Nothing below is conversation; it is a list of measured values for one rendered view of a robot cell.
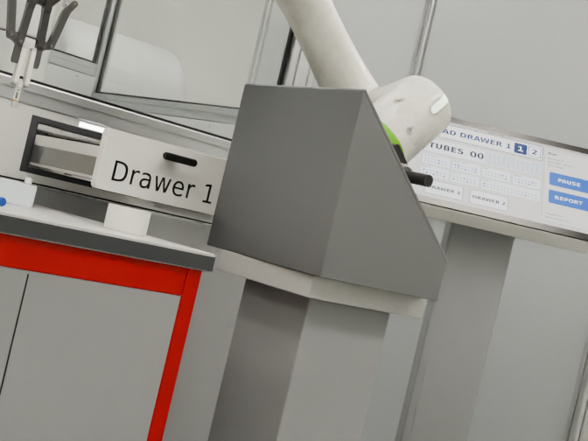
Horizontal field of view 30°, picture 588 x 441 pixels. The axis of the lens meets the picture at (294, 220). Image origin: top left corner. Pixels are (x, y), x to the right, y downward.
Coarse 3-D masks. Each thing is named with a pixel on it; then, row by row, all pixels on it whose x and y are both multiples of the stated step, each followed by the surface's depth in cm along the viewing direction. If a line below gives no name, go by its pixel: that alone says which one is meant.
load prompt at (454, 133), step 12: (444, 132) 274; (456, 132) 275; (468, 132) 275; (480, 132) 276; (480, 144) 273; (492, 144) 274; (504, 144) 274; (516, 144) 275; (528, 144) 275; (528, 156) 273; (540, 156) 273
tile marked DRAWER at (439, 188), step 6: (432, 186) 262; (438, 186) 262; (444, 186) 262; (450, 186) 262; (456, 186) 263; (462, 186) 263; (426, 192) 260; (432, 192) 260; (438, 192) 261; (444, 192) 261; (450, 192) 261; (456, 192) 261; (462, 192) 262; (450, 198) 260; (456, 198) 260; (462, 198) 261
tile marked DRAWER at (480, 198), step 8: (472, 192) 262; (480, 192) 262; (488, 192) 263; (472, 200) 260; (480, 200) 261; (488, 200) 261; (496, 200) 262; (504, 200) 262; (496, 208) 260; (504, 208) 260
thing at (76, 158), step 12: (36, 144) 216; (48, 144) 213; (60, 144) 209; (72, 144) 206; (84, 144) 203; (36, 156) 215; (48, 156) 211; (60, 156) 208; (72, 156) 205; (84, 156) 202; (96, 156) 199; (48, 168) 211; (60, 168) 207; (72, 168) 204; (84, 168) 201
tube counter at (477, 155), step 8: (472, 152) 271; (480, 152) 271; (488, 152) 272; (472, 160) 269; (480, 160) 269; (488, 160) 270; (496, 160) 270; (504, 160) 271; (512, 160) 271; (520, 160) 271; (512, 168) 269; (520, 168) 270; (528, 168) 270; (536, 168) 270
